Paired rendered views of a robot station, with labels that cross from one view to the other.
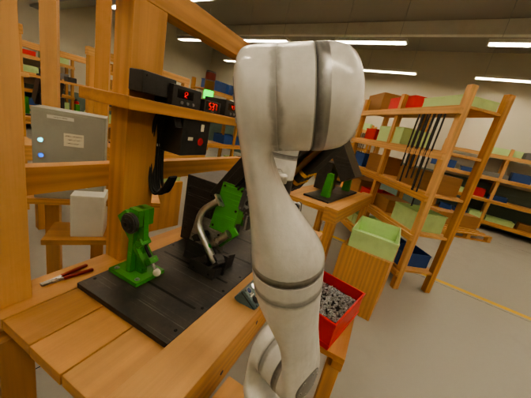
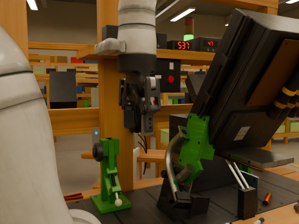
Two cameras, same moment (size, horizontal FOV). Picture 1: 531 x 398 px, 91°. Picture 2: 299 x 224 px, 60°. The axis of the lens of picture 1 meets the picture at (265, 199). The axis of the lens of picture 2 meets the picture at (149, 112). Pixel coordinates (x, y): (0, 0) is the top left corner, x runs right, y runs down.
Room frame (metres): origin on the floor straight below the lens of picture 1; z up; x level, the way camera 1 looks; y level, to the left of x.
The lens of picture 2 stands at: (0.20, -0.36, 1.38)
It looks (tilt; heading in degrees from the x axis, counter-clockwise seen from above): 6 degrees down; 41
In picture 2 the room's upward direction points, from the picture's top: straight up
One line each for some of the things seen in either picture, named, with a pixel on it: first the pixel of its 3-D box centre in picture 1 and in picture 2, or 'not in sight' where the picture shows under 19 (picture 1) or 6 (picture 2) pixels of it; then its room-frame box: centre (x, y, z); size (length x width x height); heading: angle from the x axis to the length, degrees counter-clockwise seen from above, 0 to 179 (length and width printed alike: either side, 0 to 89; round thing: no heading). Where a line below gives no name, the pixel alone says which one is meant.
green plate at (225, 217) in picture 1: (231, 207); (200, 140); (1.08, 0.14, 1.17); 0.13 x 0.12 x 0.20; 157
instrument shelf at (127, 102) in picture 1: (196, 114); (172, 58); (1.27, 0.41, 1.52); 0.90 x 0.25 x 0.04; 157
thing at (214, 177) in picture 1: (216, 206); (204, 149); (1.33, 0.25, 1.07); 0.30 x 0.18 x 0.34; 157
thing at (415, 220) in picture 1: (389, 174); not in sight; (3.96, -1.74, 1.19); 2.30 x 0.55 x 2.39; 9
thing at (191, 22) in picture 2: (210, 76); (188, 22); (1.40, 0.40, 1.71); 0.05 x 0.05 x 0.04
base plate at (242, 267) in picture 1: (220, 252); (203, 199); (1.17, 0.17, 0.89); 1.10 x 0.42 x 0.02; 157
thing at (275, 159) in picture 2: not in sight; (236, 151); (1.21, 0.04, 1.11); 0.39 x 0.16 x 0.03; 67
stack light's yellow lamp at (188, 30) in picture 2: (209, 85); (188, 31); (1.40, 0.40, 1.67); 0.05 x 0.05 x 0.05
